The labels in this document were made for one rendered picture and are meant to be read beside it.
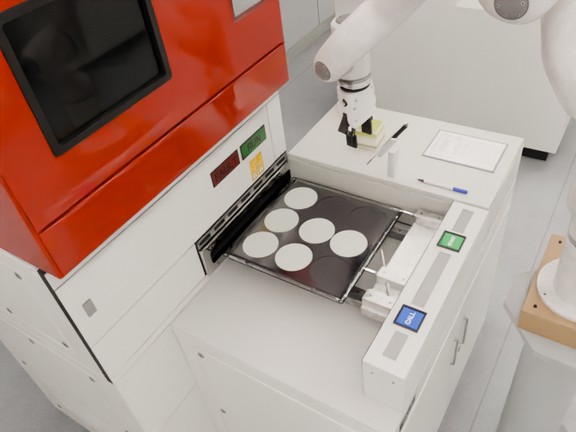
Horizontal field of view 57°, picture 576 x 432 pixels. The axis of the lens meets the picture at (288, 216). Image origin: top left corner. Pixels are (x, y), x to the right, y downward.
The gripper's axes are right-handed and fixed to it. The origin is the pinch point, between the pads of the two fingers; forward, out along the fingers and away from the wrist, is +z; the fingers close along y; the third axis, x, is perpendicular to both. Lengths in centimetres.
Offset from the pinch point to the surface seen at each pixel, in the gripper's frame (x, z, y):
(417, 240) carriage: -20.3, 24.8, -5.0
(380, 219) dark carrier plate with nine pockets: -8.7, 22.7, -5.0
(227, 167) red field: 23.0, 0.8, -27.6
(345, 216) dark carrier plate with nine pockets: 0.0, 22.1, -9.8
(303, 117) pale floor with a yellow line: 148, 116, 126
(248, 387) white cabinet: -4, 40, -60
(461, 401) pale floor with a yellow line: -34, 114, 4
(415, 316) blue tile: -36, 15, -32
